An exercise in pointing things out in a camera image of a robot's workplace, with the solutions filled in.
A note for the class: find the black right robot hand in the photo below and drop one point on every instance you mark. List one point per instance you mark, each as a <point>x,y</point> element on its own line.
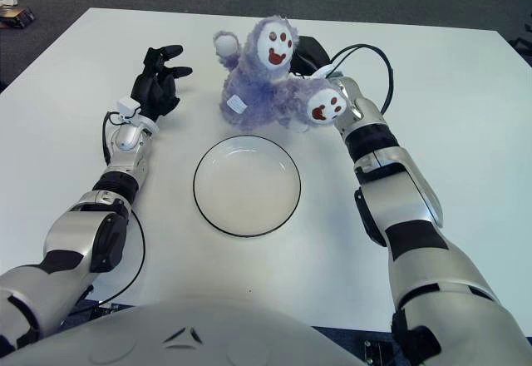
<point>309,56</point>

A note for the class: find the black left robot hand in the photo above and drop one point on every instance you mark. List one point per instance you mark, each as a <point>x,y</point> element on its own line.
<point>156,89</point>

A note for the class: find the purple plush rabbit doll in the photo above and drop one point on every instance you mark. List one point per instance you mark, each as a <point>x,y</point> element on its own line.
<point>266,95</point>

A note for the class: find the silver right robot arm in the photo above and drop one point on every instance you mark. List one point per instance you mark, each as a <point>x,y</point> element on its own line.
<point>399,199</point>

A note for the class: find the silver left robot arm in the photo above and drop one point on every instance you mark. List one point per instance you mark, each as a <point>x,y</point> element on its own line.
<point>83,224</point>

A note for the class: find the white plate with black rim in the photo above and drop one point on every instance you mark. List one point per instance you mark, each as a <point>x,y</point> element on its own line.
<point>247,186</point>

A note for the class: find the white right wrist connector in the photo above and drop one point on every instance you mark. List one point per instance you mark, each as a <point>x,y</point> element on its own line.
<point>328,70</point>

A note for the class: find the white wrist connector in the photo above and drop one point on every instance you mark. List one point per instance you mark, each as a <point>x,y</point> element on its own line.
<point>126,106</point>
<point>328,70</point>

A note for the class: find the white left wrist connector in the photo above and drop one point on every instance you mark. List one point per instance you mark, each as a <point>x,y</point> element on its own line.
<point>126,106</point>

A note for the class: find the black and gold box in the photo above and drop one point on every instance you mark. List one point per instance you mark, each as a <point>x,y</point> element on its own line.
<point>16,17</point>

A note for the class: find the black chair base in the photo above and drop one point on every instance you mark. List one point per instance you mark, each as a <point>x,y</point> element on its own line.
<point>519,45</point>

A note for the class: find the grey robot torso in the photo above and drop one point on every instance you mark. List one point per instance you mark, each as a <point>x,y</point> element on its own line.
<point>124,341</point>

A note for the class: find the metal table bracket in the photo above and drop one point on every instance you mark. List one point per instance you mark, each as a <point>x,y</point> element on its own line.
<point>104,308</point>
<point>376,353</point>

